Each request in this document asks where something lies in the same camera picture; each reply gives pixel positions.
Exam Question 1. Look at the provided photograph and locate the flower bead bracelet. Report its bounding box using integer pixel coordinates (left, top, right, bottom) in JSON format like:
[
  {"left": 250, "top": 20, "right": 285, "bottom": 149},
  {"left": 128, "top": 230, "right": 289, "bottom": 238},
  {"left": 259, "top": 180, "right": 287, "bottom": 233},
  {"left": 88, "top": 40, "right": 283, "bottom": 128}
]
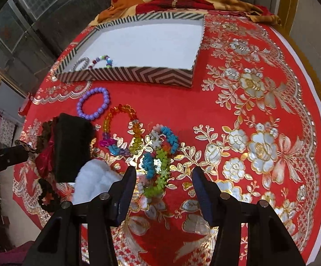
[{"left": 138, "top": 125, "right": 180, "bottom": 198}]

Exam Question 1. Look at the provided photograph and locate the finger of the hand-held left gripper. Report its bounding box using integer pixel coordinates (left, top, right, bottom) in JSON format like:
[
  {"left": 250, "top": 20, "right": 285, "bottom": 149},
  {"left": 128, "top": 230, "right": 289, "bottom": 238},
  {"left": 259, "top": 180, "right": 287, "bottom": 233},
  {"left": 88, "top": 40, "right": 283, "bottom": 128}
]
[{"left": 0, "top": 145, "right": 29, "bottom": 174}]

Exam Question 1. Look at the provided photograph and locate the grey cabinet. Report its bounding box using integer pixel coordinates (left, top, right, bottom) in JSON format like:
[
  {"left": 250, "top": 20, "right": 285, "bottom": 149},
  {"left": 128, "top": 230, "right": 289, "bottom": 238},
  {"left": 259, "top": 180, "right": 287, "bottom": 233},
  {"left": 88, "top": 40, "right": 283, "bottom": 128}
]
[{"left": 0, "top": 84, "right": 25, "bottom": 122}]

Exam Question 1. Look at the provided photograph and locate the red bow hair clip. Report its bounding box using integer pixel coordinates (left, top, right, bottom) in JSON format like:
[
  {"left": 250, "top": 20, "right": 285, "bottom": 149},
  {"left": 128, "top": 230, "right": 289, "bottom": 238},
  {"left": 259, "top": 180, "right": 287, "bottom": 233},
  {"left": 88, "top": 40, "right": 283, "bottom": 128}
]
[{"left": 35, "top": 144, "right": 54, "bottom": 178}]

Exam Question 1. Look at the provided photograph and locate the white fluffy headband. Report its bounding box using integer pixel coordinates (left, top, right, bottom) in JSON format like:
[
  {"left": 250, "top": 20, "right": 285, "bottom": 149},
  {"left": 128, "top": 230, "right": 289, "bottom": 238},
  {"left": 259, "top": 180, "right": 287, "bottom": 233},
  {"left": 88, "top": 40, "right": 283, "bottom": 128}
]
[{"left": 71, "top": 159, "right": 124, "bottom": 204}]

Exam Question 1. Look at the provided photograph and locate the metal door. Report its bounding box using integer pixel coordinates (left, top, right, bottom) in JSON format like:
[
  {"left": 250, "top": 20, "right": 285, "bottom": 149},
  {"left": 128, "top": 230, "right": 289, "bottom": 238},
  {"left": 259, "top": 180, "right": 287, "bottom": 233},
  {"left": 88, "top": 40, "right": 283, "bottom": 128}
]
[{"left": 0, "top": 0, "right": 114, "bottom": 95}]

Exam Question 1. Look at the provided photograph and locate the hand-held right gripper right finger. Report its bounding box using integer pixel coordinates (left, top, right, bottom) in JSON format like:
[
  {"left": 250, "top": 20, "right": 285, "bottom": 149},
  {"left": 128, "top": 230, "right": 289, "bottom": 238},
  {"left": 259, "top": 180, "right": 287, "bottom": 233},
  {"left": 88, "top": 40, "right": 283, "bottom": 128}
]
[{"left": 192, "top": 167, "right": 306, "bottom": 266}]

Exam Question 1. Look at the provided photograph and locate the striped cardboard box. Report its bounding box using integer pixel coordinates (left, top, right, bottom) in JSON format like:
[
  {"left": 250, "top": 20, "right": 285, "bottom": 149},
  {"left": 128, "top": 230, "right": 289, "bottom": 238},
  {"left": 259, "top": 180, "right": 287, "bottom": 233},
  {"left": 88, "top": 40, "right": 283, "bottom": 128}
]
[{"left": 56, "top": 12, "right": 206, "bottom": 88}]

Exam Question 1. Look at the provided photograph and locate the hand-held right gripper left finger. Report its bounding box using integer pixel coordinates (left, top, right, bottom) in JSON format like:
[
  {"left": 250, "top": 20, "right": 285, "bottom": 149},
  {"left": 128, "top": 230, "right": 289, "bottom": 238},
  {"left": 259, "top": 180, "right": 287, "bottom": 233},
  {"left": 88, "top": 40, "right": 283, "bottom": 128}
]
[{"left": 22, "top": 166, "right": 137, "bottom": 266}]

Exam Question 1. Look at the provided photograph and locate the clear rainbow bead bracelet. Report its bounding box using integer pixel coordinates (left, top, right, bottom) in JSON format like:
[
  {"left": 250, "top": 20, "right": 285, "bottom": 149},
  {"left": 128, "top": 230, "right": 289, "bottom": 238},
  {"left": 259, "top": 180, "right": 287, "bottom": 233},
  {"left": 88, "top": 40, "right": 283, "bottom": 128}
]
[{"left": 102, "top": 104, "right": 145, "bottom": 157}]

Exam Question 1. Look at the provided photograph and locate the red gift bag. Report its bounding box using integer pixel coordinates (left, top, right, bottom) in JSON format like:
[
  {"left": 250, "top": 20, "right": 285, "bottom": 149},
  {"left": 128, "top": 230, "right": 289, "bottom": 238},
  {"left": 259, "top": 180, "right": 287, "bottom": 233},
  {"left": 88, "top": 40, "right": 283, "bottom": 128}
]
[{"left": 18, "top": 93, "right": 34, "bottom": 115}]

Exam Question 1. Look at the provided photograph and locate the black fuzzy headband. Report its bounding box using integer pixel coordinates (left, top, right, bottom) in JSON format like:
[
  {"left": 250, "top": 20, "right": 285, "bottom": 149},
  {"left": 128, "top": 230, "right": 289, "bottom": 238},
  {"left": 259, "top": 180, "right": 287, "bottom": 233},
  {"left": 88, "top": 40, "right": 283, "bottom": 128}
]
[{"left": 51, "top": 113, "right": 96, "bottom": 183}]

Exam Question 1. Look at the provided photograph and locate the yellow wooden bed frame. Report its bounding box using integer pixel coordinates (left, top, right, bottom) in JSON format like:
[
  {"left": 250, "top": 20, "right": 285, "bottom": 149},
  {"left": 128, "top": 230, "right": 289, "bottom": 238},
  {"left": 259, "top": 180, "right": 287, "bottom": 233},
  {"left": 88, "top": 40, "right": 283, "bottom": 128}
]
[{"left": 277, "top": 0, "right": 301, "bottom": 36}]

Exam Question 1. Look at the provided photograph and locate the silver bracelet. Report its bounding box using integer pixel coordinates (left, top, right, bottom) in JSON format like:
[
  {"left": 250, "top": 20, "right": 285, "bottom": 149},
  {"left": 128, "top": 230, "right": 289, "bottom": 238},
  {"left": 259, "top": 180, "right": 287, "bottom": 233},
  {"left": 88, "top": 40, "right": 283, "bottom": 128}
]
[{"left": 72, "top": 57, "right": 91, "bottom": 72}]

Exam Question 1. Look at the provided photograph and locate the mixed colour bead bracelet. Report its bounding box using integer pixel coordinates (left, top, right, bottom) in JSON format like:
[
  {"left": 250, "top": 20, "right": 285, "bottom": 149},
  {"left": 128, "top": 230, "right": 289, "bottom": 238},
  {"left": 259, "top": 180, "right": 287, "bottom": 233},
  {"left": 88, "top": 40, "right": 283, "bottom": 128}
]
[{"left": 89, "top": 55, "right": 114, "bottom": 70}]

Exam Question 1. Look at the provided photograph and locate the black flower hair tie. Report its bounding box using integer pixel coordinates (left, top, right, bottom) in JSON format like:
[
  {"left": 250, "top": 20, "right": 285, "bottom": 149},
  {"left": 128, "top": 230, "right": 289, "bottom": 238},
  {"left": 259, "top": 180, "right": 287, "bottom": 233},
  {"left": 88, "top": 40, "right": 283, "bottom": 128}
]
[{"left": 37, "top": 178, "right": 61, "bottom": 212}]

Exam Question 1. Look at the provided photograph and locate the purple bead bracelet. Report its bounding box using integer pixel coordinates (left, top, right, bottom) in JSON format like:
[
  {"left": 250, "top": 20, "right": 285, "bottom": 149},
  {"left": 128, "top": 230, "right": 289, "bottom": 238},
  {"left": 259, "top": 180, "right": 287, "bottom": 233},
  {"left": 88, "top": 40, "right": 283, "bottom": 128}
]
[{"left": 77, "top": 87, "right": 111, "bottom": 121}]

